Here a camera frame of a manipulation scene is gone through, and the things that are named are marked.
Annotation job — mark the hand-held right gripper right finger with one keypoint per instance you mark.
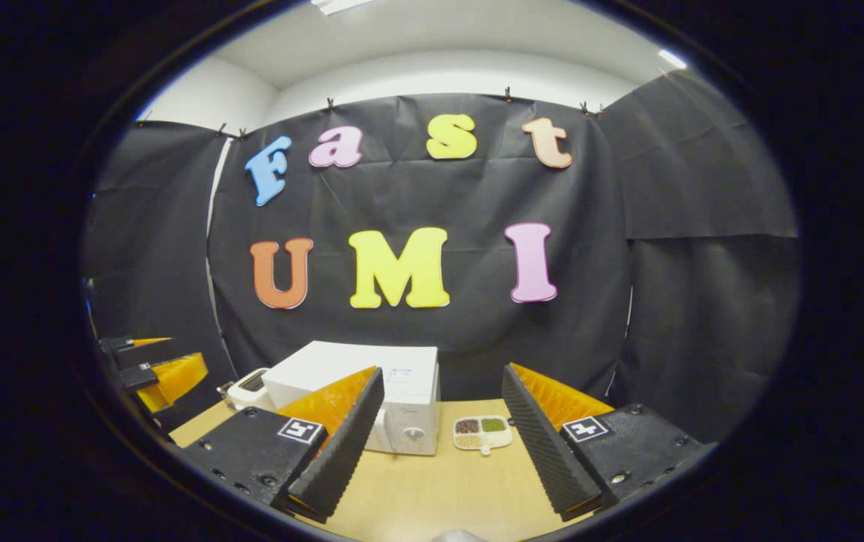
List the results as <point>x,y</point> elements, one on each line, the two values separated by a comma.
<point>541,444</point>

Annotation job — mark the black backdrop cloth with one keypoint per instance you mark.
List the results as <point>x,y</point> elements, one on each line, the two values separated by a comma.
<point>439,196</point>

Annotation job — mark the white toaster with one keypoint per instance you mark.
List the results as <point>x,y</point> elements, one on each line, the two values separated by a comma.
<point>247,391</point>

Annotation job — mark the white divided grain tray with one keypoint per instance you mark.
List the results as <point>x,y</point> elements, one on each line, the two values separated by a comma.
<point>481,433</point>

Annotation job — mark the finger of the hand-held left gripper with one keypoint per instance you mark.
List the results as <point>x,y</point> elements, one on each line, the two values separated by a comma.
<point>120,345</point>
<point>172,376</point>

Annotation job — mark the long ceiling light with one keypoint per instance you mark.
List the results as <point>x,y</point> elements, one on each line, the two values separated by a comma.
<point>342,4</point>

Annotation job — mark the small ceiling light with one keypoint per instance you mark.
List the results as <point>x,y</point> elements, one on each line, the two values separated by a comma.
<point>673,59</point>

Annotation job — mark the white microwave oven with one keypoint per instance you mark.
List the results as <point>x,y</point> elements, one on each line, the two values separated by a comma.
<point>357,369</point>

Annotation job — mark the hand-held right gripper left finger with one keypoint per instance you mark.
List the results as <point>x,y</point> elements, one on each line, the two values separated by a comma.
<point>342,444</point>

